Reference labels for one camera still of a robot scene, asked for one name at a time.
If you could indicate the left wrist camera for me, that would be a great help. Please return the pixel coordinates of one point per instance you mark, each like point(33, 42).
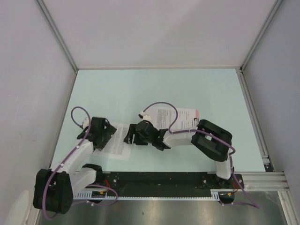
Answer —
point(85, 123)

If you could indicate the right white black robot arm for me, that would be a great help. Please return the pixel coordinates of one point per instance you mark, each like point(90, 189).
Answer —
point(212, 140)

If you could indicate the white printed paper sheet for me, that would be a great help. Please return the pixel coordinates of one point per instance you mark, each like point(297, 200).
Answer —
point(116, 148)

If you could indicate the white printed paper sheets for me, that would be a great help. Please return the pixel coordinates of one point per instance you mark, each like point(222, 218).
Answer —
point(162, 117)

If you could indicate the pink clipboard folder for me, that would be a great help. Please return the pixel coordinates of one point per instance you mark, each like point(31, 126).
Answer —
point(196, 115)

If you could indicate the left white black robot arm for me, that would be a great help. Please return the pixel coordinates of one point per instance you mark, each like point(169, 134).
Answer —
point(56, 187)

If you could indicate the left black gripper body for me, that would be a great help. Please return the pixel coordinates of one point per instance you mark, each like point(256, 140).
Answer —
point(106, 134)

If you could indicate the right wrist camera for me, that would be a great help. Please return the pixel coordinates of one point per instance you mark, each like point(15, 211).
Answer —
point(144, 116)

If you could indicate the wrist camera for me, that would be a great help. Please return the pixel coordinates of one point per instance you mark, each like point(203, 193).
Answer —
point(144, 116)
point(85, 123)

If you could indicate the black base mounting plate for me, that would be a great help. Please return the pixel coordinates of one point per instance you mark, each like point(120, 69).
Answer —
point(167, 184)

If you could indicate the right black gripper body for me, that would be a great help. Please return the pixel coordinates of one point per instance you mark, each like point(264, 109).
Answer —
point(140, 140)

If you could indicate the white slotted cable duct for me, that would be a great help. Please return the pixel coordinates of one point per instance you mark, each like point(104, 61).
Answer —
point(100, 195)

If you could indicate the aluminium frame rail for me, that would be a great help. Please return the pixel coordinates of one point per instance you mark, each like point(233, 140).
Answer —
point(265, 181)

